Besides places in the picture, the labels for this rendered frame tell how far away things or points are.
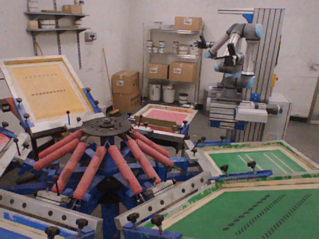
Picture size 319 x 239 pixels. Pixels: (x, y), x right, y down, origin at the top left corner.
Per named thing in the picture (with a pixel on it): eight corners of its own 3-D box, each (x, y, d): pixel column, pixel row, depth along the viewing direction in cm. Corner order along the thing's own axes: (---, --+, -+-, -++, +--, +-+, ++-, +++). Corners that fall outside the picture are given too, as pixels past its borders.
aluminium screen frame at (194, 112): (148, 106, 305) (148, 103, 304) (197, 113, 288) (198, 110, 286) (116, 131, 235) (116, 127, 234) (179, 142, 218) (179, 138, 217)
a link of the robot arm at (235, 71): (228, 74, 214) (230, 61, 210) (242, 76, 208) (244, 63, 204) (225, 76, 208) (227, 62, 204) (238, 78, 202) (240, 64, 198)
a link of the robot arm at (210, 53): (240, 28, 259) (207, 61, 290) (244, 28, 267) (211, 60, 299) (233, 20, 261) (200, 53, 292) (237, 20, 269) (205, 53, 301)
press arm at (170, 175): (275, 170, 197) (277, 164, 195) (280, 174, 191) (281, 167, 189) (109, 184, 174) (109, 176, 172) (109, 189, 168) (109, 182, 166)
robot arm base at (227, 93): (236, 94, 249) (238, 84, 245) (237, 99, 235) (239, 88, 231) (220, 93, 251) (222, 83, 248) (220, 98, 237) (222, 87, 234)
